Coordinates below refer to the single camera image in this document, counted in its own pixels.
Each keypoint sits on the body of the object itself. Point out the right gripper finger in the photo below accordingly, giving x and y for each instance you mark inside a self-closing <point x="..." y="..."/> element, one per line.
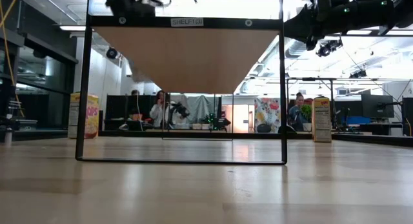
<point x="297" y="27"/>

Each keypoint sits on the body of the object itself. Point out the yellow Pops cereal box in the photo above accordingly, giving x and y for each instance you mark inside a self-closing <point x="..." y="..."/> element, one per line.
<point x="321" y="120"/>
<point x="93" y="116"/>

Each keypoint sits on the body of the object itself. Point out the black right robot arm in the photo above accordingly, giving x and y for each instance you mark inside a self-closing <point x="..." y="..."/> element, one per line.
<point x="361" y="11"/>

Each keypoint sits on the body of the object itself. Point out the black background robot arm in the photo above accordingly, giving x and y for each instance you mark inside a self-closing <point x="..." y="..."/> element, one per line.
<point x="219" y="122"/>
<point x="180" y="110"/>

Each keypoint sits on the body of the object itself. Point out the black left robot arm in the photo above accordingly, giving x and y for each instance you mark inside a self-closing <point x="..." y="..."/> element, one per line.
<point x="116" y="1"/>

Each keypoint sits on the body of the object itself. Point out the black ceiling spotlight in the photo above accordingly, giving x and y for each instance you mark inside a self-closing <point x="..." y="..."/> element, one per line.
<point x="329" y="48"/>
<point x="111" y="53"/>
<point x="358" y="74"/>

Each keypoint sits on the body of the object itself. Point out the person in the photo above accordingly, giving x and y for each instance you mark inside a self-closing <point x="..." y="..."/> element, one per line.
<point x="135" y="92"/>
<point x="157" y="112"/>
<point x="295" y="112"/>

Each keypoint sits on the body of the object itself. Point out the green plant in white pot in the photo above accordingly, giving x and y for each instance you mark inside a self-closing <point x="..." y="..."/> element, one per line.
<point x="306" y="112"/>

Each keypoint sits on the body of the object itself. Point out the floral patterned panel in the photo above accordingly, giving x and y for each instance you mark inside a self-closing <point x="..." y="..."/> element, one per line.
<point x="267" y="111"/>

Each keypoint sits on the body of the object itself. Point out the black partition panel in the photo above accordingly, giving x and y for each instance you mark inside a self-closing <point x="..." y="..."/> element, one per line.
<point x="116" y="107"/>

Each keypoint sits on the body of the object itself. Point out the black computer monitor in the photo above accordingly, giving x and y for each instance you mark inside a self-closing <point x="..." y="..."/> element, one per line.
<point x="377" y="106"/>

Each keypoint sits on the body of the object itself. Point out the blue bin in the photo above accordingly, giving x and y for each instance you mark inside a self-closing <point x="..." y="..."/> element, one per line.
<point x="356" y="120"/>

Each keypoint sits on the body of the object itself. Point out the grey cloth cover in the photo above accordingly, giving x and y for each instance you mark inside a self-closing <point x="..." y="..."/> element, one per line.
<point x="200" y="106"/>

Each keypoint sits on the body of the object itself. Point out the grey storage bin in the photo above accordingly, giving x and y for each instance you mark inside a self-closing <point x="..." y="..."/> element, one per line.
<point x="27" y="124"/>

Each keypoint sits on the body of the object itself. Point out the white bottle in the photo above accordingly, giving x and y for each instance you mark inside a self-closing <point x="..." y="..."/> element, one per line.
<point x="8" y="137"/>

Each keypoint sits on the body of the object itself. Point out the black background table frame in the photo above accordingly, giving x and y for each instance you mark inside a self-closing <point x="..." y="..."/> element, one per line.
<point x="309" y="79"/>

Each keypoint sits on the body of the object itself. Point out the wooden shelf with black frame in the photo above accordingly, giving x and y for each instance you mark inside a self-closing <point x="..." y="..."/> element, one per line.
<point x="187" y="56"/>

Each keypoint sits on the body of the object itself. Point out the black metal table frame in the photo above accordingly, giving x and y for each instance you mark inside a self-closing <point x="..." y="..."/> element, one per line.
<point x="258" y="135"/>

